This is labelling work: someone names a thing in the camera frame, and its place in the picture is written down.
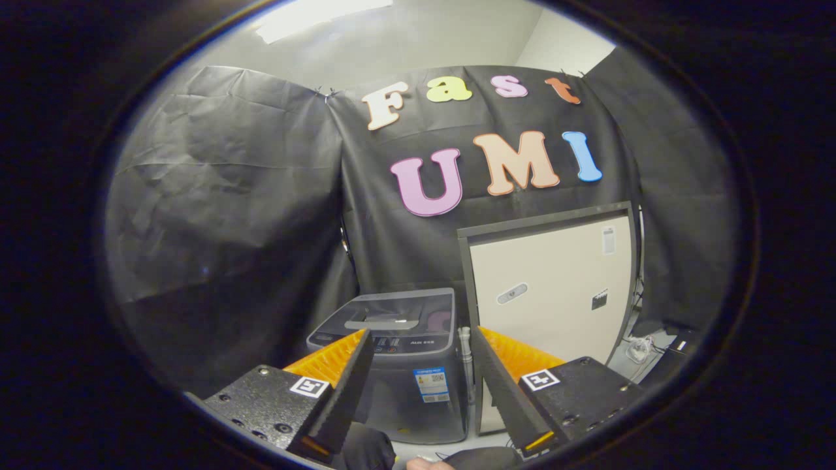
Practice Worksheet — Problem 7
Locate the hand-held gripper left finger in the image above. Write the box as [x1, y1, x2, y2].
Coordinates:
[202, 328, 375, 463]

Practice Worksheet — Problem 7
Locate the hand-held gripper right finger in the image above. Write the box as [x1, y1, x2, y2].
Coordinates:
[472, 326, 644, 458]

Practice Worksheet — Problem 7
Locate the grey washing machine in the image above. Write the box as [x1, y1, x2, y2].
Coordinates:
[307, 287, 470, 445]

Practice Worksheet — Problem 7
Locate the white plastic bag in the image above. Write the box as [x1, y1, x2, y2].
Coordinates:
[626, 335, 654, 364]

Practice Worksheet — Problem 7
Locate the metal backdrop stand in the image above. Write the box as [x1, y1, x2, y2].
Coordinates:
[338, 214, 357, 270]
[629, 206, 649, 317]

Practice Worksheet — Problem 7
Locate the dark low object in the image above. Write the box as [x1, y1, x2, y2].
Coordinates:
[643, 323, 703, 379]

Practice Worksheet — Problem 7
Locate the black backdrop cloth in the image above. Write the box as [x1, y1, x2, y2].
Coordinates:
[104, 47, 742, 399]

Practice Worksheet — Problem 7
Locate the grey washing machine hose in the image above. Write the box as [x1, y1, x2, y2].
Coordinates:
[458, 326, 475, 407]

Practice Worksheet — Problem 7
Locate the beige cabinet with dark frame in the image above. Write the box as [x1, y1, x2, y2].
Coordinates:
[457, 201, 639, 437]

